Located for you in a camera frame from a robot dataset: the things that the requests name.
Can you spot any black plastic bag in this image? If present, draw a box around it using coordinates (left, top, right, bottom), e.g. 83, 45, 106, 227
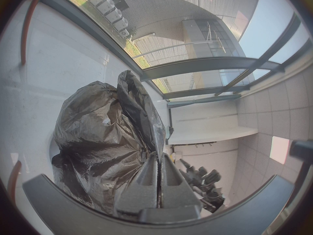
51, 70, 167, 217

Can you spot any window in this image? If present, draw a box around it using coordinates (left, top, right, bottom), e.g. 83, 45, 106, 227
40, 0, 313, 101

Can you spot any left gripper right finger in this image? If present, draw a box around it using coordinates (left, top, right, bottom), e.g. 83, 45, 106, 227
160, 153, 203, 219

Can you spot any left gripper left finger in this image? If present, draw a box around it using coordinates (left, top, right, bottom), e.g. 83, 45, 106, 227
115, 151, 162, 220

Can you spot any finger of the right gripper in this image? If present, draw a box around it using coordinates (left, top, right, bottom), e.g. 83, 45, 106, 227
179, 158, 194, 175

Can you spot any wooden chair with white cushions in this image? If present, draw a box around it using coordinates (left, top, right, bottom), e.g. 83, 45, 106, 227
7, 0, 50, 205

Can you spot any white trash bin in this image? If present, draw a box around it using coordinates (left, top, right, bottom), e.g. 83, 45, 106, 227
48, 129, 61, 161

